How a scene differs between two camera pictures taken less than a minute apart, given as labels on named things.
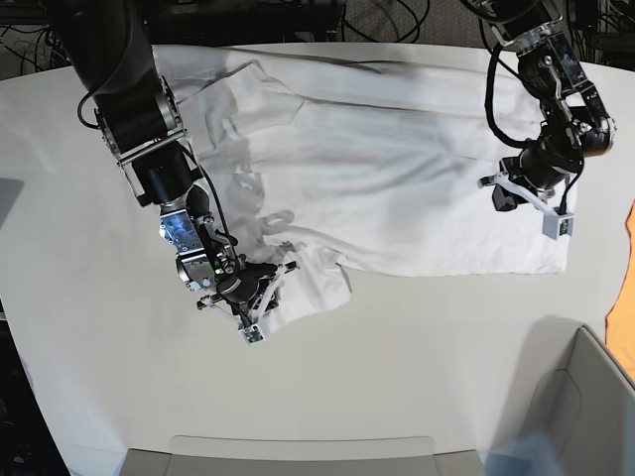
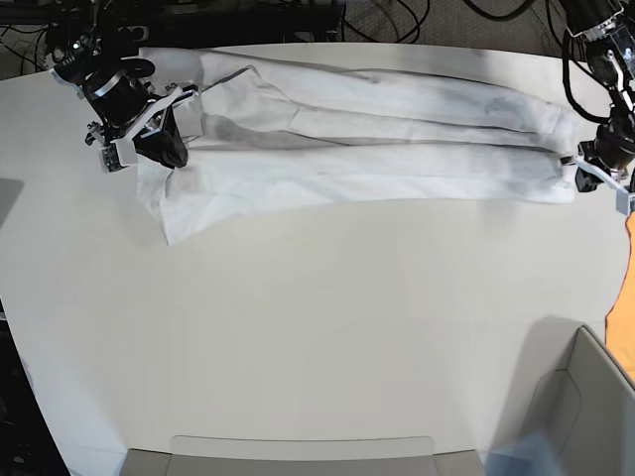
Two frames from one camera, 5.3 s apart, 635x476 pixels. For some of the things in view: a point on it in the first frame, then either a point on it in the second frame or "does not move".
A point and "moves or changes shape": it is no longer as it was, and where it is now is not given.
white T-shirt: x=355 y=167 moves or changes shape
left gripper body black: x=250 y=290 → x=126 y=103
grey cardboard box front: x=301 y=455 does not move
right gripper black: x=538 y=172 → x=613 y=146
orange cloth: x=620 y=315 does not move
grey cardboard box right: x=585 y=412 does not move
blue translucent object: x=536 y=455 does not move
